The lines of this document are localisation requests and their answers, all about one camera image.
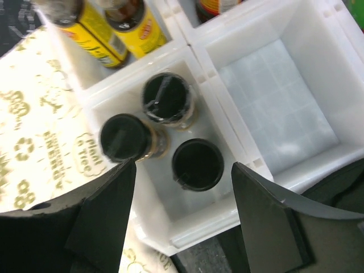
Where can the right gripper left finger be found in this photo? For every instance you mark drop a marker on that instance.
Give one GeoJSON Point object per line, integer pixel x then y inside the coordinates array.
{"type": "Point", "coordinates": [80, 231]}

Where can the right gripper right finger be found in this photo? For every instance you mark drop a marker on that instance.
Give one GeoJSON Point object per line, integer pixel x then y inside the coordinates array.
{"type": "Point", "coordinates": [287, 232]}

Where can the brown-cap yellow-label bottle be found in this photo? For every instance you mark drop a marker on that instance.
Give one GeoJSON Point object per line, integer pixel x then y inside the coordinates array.
{"type": "Point", "coordinates": [135, 24]}

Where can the small brown-cap bottle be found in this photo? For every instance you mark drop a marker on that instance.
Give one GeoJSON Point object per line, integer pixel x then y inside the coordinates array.
{"type": "Point", "coordinates": [82, 23]}

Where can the red-lid chili jar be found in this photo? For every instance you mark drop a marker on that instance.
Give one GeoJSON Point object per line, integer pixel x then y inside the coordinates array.
{"type": "Point", "coordinates": [208, 9]}

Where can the black folded shirt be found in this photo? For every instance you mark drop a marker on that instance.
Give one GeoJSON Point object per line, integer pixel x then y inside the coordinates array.
{"type": "Point", "coordinates": [343, 189]}

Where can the white compartment organizer bin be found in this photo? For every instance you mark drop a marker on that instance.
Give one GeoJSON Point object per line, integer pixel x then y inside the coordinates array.
{"type": "Point", "coordinates": [279, 86]}

